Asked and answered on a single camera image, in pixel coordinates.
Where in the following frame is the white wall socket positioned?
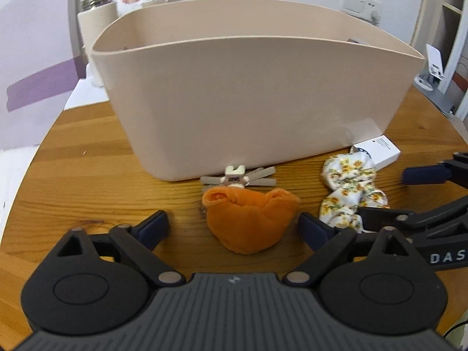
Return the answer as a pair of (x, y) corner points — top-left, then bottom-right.
(340, 0), (383, 27)

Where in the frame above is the small white box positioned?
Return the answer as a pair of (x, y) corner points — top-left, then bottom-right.
(350, 135), (400, 172)

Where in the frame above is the white phone stand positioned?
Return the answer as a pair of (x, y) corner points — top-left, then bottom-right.
(413, 43), (449, 92)

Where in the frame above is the grey and white hair clip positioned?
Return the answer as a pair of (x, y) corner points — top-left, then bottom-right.
(200, 164), (277, 191)

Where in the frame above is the cream thermos with metal lid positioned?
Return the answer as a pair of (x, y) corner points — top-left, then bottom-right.
(76, 0), (120, 63)

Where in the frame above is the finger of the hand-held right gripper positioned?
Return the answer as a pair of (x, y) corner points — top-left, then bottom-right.
(402, 151), (468, 187)
(356, 195), (468, 241)

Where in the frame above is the beige plastic basket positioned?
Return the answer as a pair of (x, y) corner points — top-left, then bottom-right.
(91, 0), (425, 183)

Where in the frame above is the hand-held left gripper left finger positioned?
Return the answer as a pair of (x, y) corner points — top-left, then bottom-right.
(55, 210), (185, 288)

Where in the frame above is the black cable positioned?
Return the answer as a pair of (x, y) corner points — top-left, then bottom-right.
(442, 319), (468, 339)

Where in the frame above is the orange plush toy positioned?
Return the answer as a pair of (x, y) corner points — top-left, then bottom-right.
(202, 186), (301, 254)

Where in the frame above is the floral yellow white scrunchie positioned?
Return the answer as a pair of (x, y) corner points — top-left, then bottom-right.
(318, 153), (390, 233)

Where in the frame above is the white shelf unit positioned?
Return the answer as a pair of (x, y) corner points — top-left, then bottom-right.
(416, 0), (468, 119)

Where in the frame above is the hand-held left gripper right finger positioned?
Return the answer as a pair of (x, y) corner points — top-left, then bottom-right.
(284, 212), (414, 288)

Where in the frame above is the white and purple box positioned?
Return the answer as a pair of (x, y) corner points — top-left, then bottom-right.
(0, 0), (89, 151)

